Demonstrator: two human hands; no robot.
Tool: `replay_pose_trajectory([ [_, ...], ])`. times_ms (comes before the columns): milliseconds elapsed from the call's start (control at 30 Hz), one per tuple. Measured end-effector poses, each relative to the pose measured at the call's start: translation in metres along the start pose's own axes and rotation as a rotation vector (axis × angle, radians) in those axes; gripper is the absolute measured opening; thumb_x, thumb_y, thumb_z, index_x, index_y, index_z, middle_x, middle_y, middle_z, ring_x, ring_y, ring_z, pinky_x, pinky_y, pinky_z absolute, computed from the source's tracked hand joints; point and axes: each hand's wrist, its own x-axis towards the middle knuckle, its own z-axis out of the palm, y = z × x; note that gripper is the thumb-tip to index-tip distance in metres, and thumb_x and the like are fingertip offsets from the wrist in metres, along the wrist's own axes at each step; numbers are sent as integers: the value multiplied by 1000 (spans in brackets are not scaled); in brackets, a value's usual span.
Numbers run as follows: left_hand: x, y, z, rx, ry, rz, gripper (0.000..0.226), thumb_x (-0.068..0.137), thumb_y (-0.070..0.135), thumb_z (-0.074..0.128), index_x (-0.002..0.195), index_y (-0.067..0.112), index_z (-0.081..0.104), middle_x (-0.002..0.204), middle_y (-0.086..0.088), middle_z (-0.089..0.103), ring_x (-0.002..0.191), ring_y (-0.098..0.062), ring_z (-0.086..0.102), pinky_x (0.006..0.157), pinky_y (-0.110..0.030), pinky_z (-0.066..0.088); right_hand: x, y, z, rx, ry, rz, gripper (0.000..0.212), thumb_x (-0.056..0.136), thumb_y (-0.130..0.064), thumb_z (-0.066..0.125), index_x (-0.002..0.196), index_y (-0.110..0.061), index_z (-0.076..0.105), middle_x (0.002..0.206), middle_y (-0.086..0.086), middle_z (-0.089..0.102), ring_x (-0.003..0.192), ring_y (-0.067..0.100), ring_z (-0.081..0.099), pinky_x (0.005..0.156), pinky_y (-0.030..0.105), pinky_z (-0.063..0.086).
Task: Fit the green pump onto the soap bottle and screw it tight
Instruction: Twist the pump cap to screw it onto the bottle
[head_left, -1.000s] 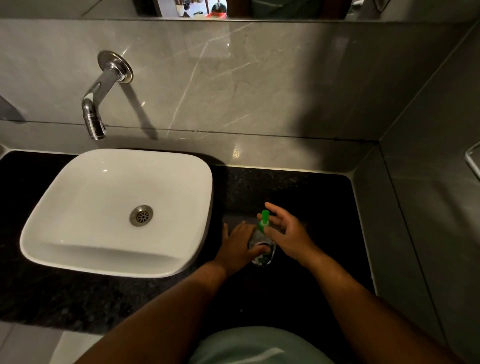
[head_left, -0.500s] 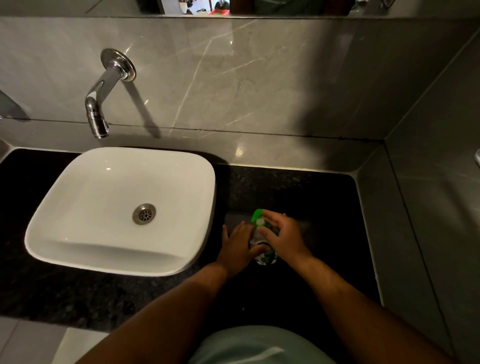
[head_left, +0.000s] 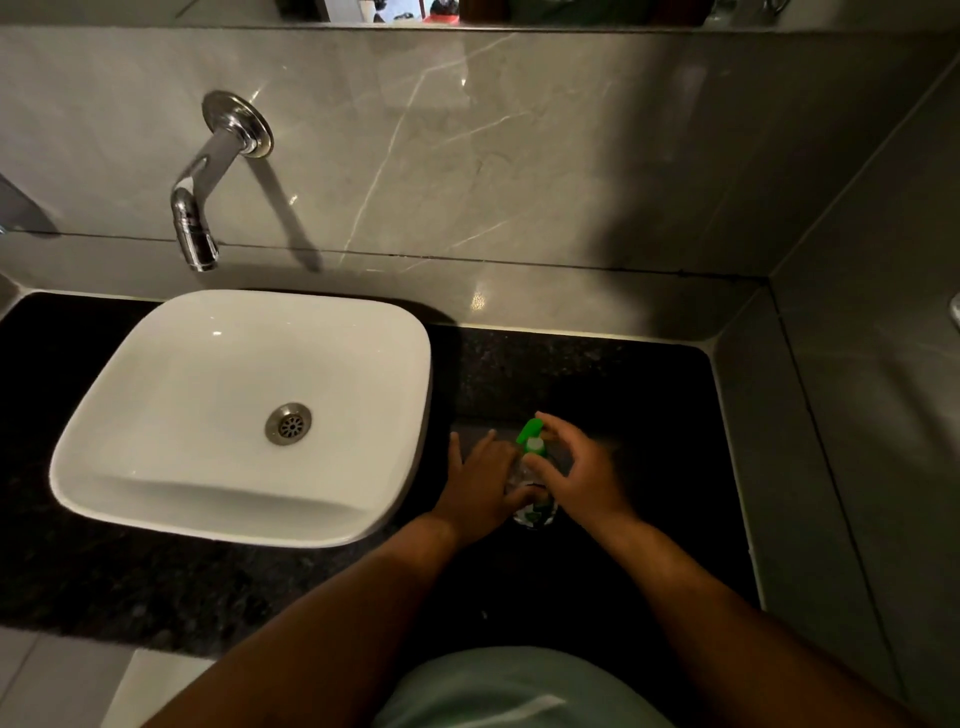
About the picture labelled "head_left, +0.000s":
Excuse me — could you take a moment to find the chrome wall faucet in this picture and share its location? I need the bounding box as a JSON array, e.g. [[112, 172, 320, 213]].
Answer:
[[170, 90, 275, 273]]

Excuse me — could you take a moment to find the person's left hand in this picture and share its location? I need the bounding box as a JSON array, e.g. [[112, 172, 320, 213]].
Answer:
[[431, 429, 538, 549]]

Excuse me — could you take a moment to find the clear soap bottle green pump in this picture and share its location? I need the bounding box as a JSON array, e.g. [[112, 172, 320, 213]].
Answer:
[[508, 417, 561, 530]]

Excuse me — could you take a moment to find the person's right forearm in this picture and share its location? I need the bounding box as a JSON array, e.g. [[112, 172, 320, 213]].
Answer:
[[592, 510, 931, 728]]

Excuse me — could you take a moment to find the person's left forearm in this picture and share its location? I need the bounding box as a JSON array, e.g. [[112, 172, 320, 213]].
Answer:
[[142, 513, 471, 728]]

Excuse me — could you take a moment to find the person's right hand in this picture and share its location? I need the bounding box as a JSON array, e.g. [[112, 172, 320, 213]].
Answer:
[[522, 411, 639, 531]]

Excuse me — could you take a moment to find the white ceramic sink basin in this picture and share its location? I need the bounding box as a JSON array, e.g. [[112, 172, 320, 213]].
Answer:
[[49, 289, 434, 549]]

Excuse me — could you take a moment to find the chrome sink drain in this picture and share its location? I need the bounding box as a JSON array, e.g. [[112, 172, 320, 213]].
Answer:
[[264, 402, 314, 447]]

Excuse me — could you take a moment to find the light green shirt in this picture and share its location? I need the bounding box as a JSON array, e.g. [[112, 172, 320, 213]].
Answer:
[[371, 646, 676, 728]]

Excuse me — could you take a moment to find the wall mirror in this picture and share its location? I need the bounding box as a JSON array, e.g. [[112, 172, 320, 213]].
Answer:
[[0, 0, 960, 33]]

